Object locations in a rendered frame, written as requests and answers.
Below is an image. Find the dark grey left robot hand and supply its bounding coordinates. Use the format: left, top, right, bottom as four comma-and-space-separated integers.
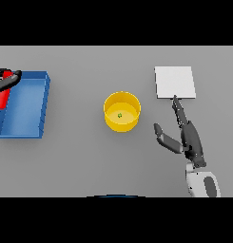
0, 67, 23, 94

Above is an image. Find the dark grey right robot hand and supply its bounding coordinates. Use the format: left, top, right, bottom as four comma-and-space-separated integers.
153, 94, 207, 169

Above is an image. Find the pale square measuring scale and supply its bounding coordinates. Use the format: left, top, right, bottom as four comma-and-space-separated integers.
154, 65, 197, 100

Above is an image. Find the yellow bowl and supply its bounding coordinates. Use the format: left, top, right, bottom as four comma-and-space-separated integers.
103, 91, 142, 133

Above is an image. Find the blue tray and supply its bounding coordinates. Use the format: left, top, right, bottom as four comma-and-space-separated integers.
0, 70, 51, 140

